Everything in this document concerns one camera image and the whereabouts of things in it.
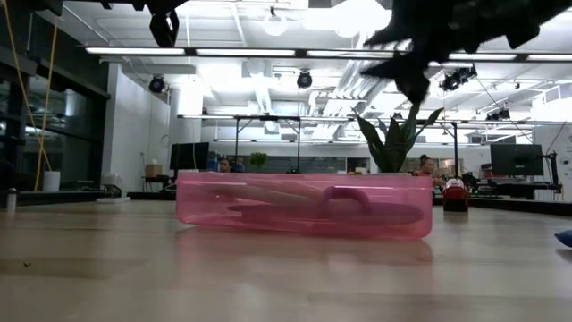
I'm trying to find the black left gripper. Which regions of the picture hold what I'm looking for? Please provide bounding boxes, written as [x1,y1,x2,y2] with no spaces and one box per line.
[145,0,189,15]

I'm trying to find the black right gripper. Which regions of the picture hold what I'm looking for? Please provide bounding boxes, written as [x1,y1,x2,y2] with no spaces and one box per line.
[360,0,543,105]

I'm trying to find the purple handled scissors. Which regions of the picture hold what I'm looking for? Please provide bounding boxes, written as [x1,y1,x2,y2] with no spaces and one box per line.
[226,185,425,227]

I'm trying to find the pink translucent supply box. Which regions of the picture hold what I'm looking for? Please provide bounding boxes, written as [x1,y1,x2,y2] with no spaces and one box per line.
[174,171,434,241]

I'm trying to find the snake plant in white pot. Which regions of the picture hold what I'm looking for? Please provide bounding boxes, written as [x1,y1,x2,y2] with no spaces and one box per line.
[355,103,445,175]

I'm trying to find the overhead light bar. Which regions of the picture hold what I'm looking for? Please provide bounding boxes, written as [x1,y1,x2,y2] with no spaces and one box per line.
[83,46,572,63]

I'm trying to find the round ceiling lamp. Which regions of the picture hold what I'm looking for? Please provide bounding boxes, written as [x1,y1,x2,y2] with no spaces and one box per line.
[262,6,289,38]

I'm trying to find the red pencil sharpener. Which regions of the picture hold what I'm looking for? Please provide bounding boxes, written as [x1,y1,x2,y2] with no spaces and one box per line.
[442,177,471,214]

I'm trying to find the black computer monitor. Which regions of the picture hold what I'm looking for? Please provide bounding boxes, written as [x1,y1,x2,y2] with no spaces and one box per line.
[489,142,545,177]
[169,141,211,172]

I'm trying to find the small green plant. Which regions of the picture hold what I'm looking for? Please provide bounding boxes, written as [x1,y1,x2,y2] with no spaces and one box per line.
[248,151,270,170]

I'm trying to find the white bin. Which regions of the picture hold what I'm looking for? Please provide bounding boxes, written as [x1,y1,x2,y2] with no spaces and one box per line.
[42,170,62,193]

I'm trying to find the blue pen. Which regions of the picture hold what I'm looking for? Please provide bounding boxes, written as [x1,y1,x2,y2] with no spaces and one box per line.
[554,229,572,250]

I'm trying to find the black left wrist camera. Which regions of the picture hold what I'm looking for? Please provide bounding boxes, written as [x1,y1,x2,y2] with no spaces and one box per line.
[148,9,181,48]

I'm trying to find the yellow cable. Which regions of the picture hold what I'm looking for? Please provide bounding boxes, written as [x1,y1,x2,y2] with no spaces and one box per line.
[33,17,60,192]
[1,0,53,174]

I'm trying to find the black metal frame stand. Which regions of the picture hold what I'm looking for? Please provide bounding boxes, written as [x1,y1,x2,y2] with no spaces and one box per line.
[232,114,302,174]

